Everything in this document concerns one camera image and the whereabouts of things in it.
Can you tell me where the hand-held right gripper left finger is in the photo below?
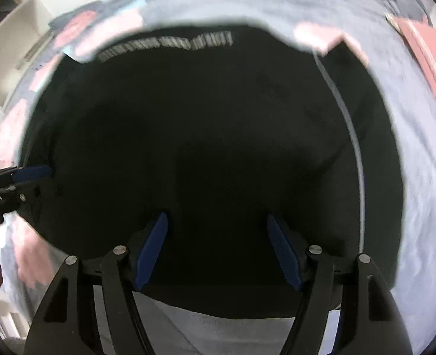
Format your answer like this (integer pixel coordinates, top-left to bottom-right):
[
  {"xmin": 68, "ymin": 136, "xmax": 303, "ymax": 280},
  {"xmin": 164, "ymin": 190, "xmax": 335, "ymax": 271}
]
[{"xmin": 24, "ymin": 212, "xmax": 169, "ymax": 355}]

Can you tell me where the grey floral blanket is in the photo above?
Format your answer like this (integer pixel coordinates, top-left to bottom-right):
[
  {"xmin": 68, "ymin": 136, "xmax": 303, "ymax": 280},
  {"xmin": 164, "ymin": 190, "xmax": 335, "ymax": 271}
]
[{"xmin": 0, "ymin": 0, "xmax": 436, "ymax": 355}]

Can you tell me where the white bookshelf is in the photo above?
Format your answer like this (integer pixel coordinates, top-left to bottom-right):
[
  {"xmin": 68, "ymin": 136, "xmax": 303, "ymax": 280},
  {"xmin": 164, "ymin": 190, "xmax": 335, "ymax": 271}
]
[{"xmin": 0, "ymin": 0, "xmax": 53, "ymax": 109}]

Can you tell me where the black hooded jacket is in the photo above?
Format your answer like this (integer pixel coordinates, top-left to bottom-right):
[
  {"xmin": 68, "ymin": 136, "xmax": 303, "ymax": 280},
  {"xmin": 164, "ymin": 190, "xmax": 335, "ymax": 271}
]
[{"xmin": 18, "ymin": 26, "xmax": 405, "ymax": 320}]

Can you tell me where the pink pillow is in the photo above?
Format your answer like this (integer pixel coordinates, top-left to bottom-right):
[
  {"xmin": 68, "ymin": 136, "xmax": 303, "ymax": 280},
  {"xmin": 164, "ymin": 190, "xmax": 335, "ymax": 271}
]
[{"xmin": 386, "ymin": 13, "xmax": 436, "ymax": 149}]

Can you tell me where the grey pillow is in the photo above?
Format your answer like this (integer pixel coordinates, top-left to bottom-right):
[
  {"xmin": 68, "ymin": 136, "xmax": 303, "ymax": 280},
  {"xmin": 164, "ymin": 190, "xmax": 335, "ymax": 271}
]
[{"xmin": 382, "ymin": 0, "xmax": 431, "ymax": 26}]

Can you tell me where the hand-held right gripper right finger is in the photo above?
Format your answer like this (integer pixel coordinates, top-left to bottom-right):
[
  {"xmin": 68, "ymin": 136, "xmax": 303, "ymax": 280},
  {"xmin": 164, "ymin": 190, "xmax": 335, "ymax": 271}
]
[{"xmin": 267, "ymin": 212, "xmax": 413, "ymax": 355}]

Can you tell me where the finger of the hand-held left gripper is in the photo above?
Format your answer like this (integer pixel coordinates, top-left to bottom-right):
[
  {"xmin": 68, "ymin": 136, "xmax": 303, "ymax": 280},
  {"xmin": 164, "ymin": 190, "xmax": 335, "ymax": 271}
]
[
  {"xmin": 4, "ymin": 165, "xmax": 53, "ymax": 185},
  {"xmin": 4, "ymin": 181, "xmax": 45, "ymax": 203}
]

